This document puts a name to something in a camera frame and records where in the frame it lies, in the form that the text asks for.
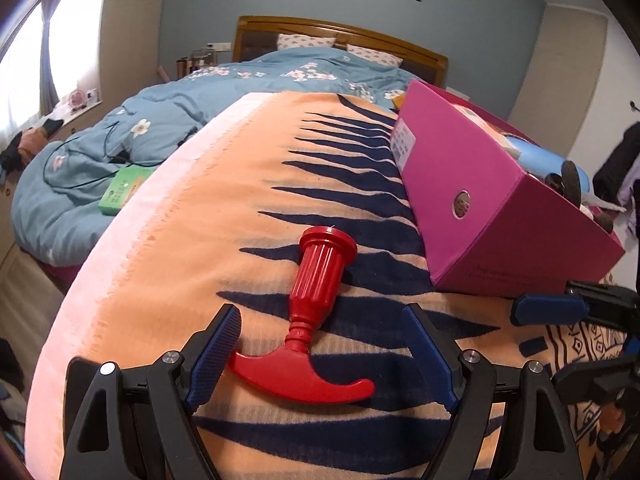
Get grey curtain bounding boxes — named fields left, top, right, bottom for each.
left=39, top=0, right=63, bottom=111

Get orange white tissue pack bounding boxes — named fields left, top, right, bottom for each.
left=452, top=104, right=521, bottom=153

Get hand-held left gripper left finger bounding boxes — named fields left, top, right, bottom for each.
left=59, top=303, right=242, bottom=480

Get blue oval case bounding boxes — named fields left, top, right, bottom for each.
left=510, top=135, right=598, bottom=206

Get wooden headboard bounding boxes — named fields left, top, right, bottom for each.
left=232, top=15, right=449, bottom=88

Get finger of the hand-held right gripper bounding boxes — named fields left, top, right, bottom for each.
left=551, top=335, right=640, bottom=408
left=510, top=280, right=640, bottom=333

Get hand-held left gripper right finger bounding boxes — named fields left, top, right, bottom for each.
left=400, top=303, right=586, bottom=480

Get black hanging clothes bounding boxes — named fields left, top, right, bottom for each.
left=594, top=122, right=640, bottom=213

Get green flat box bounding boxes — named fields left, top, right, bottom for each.
left=97, top=166, right=156, bottom=217

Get orange navy patterned blanket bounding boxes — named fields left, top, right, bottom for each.
left=25, top=91, right=640, bottom=480

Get pink cardboard box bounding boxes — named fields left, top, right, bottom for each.
left=391, top=79, right=626, bottom=298

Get bottles on nightstand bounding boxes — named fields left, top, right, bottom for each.
left=175, top=46, right=217, bottom=80

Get white dotted pillow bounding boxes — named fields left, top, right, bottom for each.
left=346, top=44, right=403, bottom=67
left=276, top=33, right=337, bottom=51

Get window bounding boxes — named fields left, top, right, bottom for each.
left=0, top=0, right=103, bottom=131

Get black cable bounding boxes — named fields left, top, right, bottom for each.
left=42, top=120, right=198, bottom=188

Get pile of dark clothes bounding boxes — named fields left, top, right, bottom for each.
left=0, top=119, right=65, bottom=173

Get red plastic toy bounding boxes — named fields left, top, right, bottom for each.
left=226, top=226, right=376, bottom=404

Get blue floral duvet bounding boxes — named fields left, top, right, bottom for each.
left=11, top=47, right=426, bottom=266

